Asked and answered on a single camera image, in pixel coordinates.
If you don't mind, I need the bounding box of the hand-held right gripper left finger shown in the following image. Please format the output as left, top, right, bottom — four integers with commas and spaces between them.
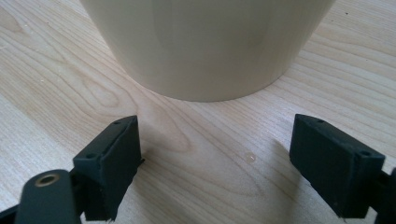
72, 115, 145, 222

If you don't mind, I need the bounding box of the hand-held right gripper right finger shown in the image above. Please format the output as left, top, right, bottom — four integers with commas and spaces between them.
289, 113, 387, 219

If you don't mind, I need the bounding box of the beige pot with perforated insert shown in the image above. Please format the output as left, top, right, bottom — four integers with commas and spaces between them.
78, 0, 337, 104

